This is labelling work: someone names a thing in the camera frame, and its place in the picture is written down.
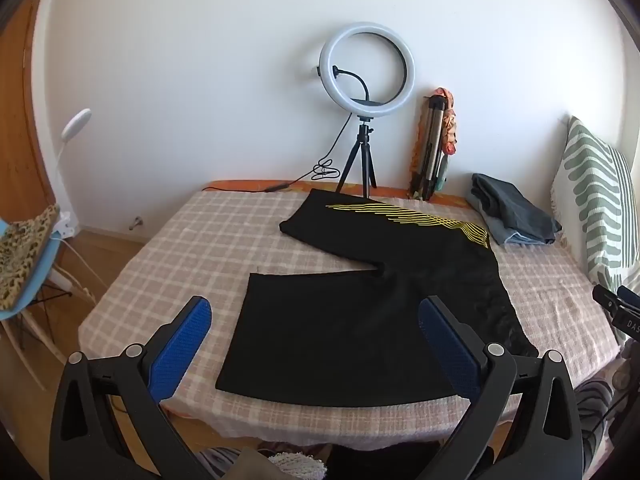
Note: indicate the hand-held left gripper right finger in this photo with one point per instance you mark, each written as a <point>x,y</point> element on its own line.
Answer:
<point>450,350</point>

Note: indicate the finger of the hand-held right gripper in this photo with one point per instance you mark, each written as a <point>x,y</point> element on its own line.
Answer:
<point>606,298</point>

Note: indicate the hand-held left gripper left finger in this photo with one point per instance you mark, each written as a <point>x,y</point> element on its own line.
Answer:
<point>185,345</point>

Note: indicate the black pants with yellow stripes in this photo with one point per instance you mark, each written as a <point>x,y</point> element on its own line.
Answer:
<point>350,320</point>

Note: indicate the green leaf pattern pillow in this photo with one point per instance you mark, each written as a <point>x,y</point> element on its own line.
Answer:
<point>595,200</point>

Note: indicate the pink checked blanket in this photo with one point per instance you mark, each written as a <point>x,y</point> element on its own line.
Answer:
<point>190,240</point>

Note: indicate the striped grey trouser leg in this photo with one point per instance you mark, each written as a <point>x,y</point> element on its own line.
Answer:
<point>220,465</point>
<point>592,420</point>

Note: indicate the blue-grey folded garment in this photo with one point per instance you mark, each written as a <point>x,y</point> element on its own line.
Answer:
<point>500,233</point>

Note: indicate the dark grey folded garment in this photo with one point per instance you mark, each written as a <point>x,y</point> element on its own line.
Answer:
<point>520,207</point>

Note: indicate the metal door stopper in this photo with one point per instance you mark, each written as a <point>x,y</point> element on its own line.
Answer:
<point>135,222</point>

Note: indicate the light blue chair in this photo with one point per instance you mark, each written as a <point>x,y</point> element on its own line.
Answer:
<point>32,291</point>

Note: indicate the white knitted cloth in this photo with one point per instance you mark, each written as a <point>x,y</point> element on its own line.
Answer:
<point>297,466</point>

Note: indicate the leopard print cushion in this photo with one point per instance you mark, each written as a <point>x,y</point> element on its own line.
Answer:
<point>25,255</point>

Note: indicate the folded silver tripod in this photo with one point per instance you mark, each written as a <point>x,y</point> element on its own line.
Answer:
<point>429,150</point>

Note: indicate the small black tripod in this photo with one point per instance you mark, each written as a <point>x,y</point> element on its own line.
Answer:
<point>364,150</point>

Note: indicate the orange floral scarf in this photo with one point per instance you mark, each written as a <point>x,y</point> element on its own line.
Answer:
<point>450,130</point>

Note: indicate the white clip lamp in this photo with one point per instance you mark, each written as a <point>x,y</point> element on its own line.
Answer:
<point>77,122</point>

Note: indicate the wooden door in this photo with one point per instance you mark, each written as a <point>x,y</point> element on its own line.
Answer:
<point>20,135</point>

